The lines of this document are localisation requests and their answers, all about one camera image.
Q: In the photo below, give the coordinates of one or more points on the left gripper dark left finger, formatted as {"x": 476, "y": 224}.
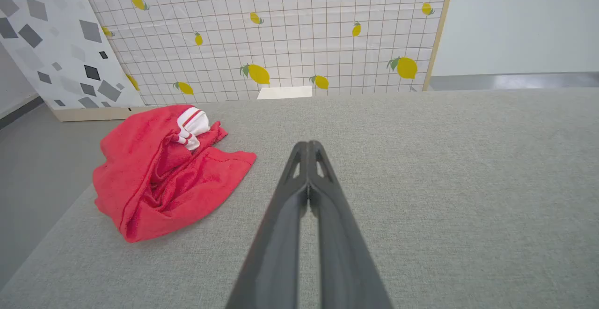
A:
{"x": 276, "y": 234}

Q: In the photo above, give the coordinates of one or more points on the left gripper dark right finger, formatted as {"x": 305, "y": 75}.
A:
{"x": 341, "y": 243}

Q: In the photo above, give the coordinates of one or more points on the red and white shirt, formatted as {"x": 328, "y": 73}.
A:
{"x": 154, "y": 182}

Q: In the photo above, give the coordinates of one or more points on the grey fabric sofa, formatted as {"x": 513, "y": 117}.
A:
{"x": 444, "y": 196}

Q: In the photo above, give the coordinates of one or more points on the white square pillar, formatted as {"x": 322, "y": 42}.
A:
{"x": 284, "y": 92}

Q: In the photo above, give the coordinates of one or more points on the lemon print grid panel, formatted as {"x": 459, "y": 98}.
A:
{"x": 299, "y": 33}

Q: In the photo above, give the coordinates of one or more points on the grey terrazzo pattern panel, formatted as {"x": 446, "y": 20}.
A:
{"x": 61, "y": 42}

